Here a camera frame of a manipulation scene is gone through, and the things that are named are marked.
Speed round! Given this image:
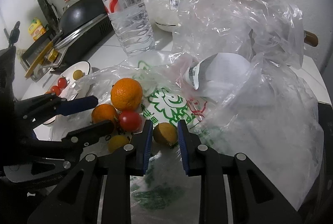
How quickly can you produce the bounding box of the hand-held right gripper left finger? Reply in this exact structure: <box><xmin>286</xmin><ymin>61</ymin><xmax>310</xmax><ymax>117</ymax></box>
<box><xmin>27</xmin><ymin>119</ymin><xmax>154</xmax><ymax>224</ymax></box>

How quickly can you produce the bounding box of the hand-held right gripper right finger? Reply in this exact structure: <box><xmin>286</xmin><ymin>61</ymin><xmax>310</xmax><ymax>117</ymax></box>
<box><xmin>177</xmin><ymin>119</ymin><xmax>300</xmax><ymax>224</ymax></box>

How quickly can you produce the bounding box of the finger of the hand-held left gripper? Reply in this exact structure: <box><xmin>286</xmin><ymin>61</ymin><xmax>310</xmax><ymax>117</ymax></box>
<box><xmin>13</xmin><ymin>93</ymin><xmax>99</xmax><ymax>121</ymax></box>
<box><xmin>31</xmin><ymin>120</ymin><xmax>116</xmax><ymax>170</ymax></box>

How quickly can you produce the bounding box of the white plate black rim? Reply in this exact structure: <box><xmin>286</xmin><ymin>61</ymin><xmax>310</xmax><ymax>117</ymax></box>
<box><xmin>41</xmin><ymin>61</ymin><xmax>93</xmax><ymax>127</ymax></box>

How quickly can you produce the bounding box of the green printed plastic bag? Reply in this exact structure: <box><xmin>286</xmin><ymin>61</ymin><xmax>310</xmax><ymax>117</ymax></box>
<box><xmin>49</xmin><ymin>51</ymin><xmax>325</xmax><ymax>224</ymax></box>

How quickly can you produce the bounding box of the large orange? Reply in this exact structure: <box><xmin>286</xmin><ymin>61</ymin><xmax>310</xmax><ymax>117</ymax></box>
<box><xmin>111</xmin><ymin>78</ymin><xmax>144</xmax><ymax>111</ymax></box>

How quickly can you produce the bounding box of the induction cooker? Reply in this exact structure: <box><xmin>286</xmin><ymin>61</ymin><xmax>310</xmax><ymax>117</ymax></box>
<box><xmin>22</xmin><ymin>15</ymin><xmax>114</xmax><ymax>82</ymax></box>

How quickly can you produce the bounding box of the yellow bottle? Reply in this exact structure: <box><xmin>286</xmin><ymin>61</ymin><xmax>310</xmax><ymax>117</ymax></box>
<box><xmin>28</xmin><ymin>18</ymin><xmax>47</xmax><ymax>41</ymax></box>

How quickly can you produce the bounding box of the clear water bottle red label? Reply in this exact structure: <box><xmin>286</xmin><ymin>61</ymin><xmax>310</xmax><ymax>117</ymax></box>
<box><xmin>98</xmin><ymin>0</ymin><xmax>156</xmax><ymax>56</ymax></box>

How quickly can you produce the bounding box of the white bowl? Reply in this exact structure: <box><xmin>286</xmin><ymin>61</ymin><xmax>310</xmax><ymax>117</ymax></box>
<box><xmin>154</xmin><ymin>0</ymin><xmax>183</xmax><ymax>32</ymax></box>

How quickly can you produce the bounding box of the crumpled clear plastic bag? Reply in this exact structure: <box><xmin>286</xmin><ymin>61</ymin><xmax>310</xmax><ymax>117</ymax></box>
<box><xmin>172</xmin><ymin>0</ymin><xmax>305</xmax><ymax>69</ymax></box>

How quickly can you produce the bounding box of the black wok wooden handle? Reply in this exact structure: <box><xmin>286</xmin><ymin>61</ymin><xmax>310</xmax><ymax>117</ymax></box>
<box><xmin>24</xmin><ymin>0</ymin><xmax>109</xmax><ymax>78</ymax></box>

